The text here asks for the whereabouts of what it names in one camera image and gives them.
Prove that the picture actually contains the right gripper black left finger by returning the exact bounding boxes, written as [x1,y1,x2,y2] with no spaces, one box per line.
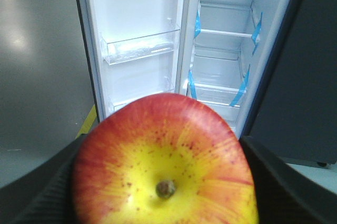
[1,134,87,223]

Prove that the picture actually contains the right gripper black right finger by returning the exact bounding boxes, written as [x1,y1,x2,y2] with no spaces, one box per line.
[241,135,336,223]

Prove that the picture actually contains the red yellow apple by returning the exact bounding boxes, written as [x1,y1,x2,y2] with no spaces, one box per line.
[72,93,259,223]

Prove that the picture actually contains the grey fridge with open door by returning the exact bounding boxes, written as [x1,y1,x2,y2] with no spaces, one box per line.
[71,0,337,167]

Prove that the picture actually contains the white open fridge door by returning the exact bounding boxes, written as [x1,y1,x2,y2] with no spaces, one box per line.
[76,0,187,121]

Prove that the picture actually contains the yellow floor tape line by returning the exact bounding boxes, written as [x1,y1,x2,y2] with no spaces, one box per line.
[75,105,97,139]

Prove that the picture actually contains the clear lower door bin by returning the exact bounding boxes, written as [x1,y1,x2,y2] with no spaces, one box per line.
[106,76,175,114]

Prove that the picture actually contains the clear door bin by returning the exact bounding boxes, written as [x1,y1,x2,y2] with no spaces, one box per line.
[101,27,180,65]
[106,76,175,114]

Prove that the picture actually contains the clear upper door bin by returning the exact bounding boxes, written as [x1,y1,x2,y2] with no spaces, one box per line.
[101,27,180,65]

